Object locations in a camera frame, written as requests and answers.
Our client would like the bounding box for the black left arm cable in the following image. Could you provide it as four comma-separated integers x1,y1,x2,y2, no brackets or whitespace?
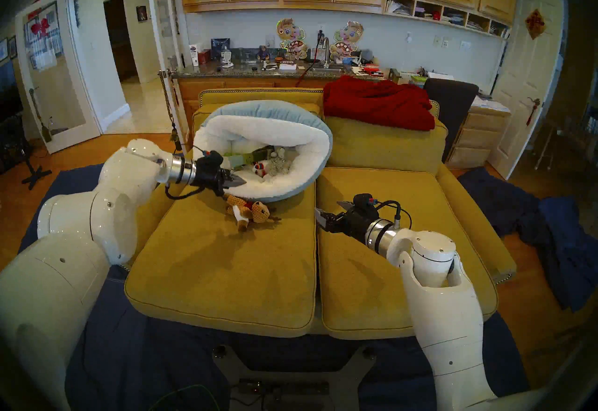
164,146,207,201

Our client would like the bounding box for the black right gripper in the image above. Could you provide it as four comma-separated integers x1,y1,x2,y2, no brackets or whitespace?
314,201,375,244

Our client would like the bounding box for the orange reindeer plush toy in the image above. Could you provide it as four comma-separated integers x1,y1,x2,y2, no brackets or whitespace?
223,194,282,233

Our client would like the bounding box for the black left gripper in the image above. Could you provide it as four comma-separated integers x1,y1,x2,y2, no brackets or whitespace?
194,157,247,199

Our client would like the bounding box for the white glass french door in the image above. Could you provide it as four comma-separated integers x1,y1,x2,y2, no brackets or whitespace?
145,0,190,144
15,0,101,154

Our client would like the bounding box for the cartoon child wall decoration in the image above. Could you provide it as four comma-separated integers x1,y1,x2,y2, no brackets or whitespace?
329,21,365,61
276,18,309,61

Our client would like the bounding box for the wooden drawer unit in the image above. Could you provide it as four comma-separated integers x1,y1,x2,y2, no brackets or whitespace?
446,105,511,170

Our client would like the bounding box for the white blue plush dog bed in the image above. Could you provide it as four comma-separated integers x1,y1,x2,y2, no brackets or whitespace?
193,100,333,203

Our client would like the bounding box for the yellow sofa seat cushion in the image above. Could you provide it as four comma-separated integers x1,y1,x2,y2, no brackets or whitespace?
125,174,318,338
315,167,498,340

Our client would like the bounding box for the red blanket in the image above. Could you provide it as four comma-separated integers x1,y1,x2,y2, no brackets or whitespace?
322,75,436,131

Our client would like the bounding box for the black floor stand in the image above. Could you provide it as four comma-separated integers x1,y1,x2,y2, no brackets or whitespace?
14,134,53,191

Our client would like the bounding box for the white panel door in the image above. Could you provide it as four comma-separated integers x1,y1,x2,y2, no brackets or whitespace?
487,0,564,180

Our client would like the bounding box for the hanging chain tassel ornament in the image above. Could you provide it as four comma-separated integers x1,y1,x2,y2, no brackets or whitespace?
159,70,184,152

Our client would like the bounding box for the mustard yellow sofa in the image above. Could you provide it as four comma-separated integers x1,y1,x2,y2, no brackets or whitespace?
124,87,518,340

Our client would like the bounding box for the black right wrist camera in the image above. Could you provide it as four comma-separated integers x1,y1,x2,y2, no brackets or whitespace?
351,194,377,215

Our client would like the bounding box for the grey rope bunny toy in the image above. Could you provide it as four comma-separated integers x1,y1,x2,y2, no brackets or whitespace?
267,147,292,177

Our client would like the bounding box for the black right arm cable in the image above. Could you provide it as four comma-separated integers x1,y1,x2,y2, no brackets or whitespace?
374,200,413,231

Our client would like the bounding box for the white paper stack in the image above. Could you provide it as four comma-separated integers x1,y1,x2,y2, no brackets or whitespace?
472,96,511,113

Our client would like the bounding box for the green floor cable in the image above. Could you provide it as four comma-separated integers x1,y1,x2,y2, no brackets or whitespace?
149,384,220,411

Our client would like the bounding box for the grey robot base frame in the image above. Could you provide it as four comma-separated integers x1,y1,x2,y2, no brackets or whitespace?
213,345,377,411

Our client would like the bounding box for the hanging broom ornament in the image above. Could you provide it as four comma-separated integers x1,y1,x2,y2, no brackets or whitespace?
29,87,53,143

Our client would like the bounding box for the red diamond door decoration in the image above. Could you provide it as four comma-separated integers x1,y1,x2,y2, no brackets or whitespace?
525,8,547,40

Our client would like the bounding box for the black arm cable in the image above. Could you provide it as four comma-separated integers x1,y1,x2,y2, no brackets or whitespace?
374,200,413,231
164,146,207,201

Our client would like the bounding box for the granite counter wooden base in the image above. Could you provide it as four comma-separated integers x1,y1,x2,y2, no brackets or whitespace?
173,61,398,116

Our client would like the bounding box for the white green leek plush toy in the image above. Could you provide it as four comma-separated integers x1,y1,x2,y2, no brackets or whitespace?
224,146,276,170

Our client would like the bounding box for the navy blue floor cloth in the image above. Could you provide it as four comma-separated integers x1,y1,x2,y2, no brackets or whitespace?
19,154,531,411

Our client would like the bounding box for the crumpled dark blue blanket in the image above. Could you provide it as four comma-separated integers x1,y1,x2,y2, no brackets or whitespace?
457,167,598,312

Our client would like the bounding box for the black office chair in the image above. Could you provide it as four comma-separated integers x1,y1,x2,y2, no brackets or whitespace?
423,78,479,163

